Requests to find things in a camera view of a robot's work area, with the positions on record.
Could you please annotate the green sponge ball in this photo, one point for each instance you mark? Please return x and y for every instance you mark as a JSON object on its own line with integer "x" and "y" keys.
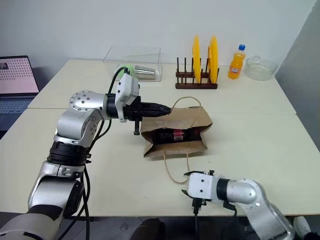
{"x": 130, "y": 67}

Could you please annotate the dark bottle with red label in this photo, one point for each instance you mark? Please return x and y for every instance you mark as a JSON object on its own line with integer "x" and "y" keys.
{"x": 175, "y": 135}

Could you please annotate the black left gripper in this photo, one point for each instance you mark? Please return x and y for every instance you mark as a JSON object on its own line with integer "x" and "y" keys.
{"x": 132, "y": 111}

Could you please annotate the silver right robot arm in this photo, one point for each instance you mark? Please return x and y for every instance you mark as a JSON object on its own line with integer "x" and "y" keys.
{"x": 252, "y": 197}

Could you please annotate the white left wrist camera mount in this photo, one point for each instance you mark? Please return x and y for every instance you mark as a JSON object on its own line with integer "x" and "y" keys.
{"x": 128, "y": 87}

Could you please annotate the dark wooden dish rack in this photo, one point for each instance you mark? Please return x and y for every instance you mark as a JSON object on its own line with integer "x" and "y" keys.
{"x": 195, "y": 85}

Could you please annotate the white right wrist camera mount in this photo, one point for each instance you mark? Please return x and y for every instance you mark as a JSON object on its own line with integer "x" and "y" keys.
{"x": 202, "y": 186}

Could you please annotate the brown paper bag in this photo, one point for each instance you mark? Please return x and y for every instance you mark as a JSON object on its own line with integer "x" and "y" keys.
{"x": 175, "y": 120}

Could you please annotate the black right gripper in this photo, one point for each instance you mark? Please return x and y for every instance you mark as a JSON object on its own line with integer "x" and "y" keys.
{"x": 200, "y": 202}

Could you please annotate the clear glass bowl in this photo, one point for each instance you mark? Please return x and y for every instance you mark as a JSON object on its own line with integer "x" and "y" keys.
{"x": 261, "y": 68}

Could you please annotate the yellow plate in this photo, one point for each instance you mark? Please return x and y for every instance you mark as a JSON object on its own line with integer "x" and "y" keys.
{"x": 196, "y": 58}
{"x": 214, "y": 57}

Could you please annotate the stainless steel cup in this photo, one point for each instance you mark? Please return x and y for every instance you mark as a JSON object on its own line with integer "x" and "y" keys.
{"x": 145, "y": 72}

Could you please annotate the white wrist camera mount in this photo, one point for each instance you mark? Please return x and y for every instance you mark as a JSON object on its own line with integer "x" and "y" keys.
{"x": 128, "y": 87}
{"x": 202, "y": 186}

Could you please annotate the orange soda bottle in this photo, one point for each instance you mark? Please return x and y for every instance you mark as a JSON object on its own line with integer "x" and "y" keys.
{"x": 235, "y": 67}

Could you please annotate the white shoe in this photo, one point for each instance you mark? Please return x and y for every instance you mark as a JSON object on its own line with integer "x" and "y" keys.
{"x": 302, "y": 226}

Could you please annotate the dark rounded shape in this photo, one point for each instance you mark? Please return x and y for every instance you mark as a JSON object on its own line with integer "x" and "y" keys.
{"x": 147, "y": 230}

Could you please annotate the open laptop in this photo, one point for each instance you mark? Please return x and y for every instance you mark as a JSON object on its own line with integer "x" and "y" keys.
{"x": 15, "y": 77}

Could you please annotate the clear plastic box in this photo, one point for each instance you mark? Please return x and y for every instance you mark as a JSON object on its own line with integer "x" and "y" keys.
{"x": 145, "y": 60}

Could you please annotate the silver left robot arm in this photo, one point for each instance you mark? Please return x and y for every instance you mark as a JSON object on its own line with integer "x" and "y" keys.
{"x": 80, "y": 117}

